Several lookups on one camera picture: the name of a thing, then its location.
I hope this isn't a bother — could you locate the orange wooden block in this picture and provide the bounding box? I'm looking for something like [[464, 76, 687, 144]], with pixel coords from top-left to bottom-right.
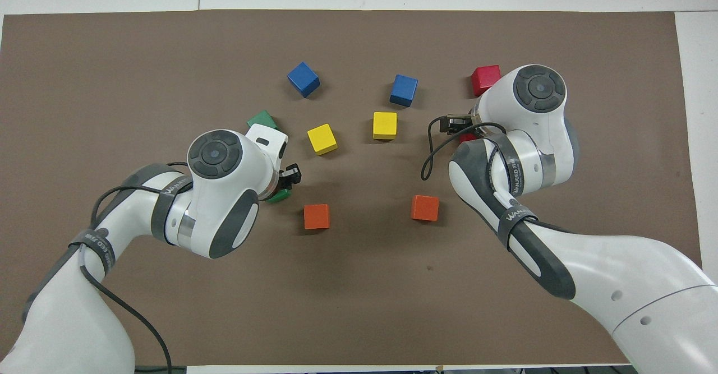
[[303, 204, 331, 230], [410, 195, 440, 222]]

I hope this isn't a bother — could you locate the yellow wooden block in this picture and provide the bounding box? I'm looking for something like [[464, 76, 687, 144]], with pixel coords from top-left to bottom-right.
[[307, 123, 339, 156], [372, 112, 398, 141]]

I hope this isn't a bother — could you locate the brown table mat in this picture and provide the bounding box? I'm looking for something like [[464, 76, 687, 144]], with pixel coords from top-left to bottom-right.
[[0, 8, 713, 366]]

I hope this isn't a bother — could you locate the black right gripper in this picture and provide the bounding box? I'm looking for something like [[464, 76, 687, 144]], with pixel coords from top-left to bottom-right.
[[449, 115, 478, 136]]

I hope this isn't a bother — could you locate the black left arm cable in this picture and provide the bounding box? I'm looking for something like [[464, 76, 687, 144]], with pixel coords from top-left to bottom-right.
[[73, 162, 172, 374]]

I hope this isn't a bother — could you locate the blue wooden block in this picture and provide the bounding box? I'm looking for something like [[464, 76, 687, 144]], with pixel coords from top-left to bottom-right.
[[389, 74, 419, 108], [287, 61, 321, 99]]

